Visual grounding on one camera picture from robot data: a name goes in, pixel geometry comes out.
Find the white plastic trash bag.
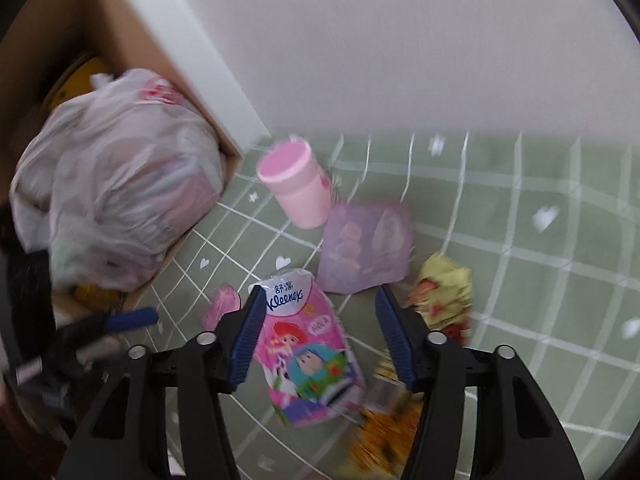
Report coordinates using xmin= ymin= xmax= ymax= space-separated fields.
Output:
xmin=9 ymin=68 xmax=226 ymax=292

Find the orange yellow snack bag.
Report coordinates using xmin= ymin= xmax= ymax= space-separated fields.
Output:
xmin=342 ymin=351 xmax=423 ymax=479

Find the small pink wrapper piece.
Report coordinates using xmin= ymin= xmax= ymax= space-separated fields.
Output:
xmin=202 ymin=284 xmax=241 ymax=332

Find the yellow red crumpled wrapper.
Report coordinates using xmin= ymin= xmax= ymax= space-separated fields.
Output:
xmin=405 ymin=252 xmax=473 ymax=344

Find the green checked bed sheet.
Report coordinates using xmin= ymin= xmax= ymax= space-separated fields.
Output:
xmin=127 ymin=132 xmax=639 ymax=479

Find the pink cartoon tissue pack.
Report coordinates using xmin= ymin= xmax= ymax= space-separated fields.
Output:
xmin=254 ymin=269 xmax=366 ymax=427

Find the purple flat packet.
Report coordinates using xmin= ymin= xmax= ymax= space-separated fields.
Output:
xmin=317 ymin=202 xmax=414 ymax=295

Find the pink plastic bottle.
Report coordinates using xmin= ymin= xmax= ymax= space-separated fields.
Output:
xmin=256 ymin=138 xmax=333 ymax=230

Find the yellow plush toy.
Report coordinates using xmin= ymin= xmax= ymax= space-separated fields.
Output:
xmin=41 ymin=54 xmax=112 ymax=113

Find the wooden shelf unit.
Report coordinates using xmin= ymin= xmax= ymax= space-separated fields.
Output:
xmin=0 ymin=0 xmax=274 ymax=321

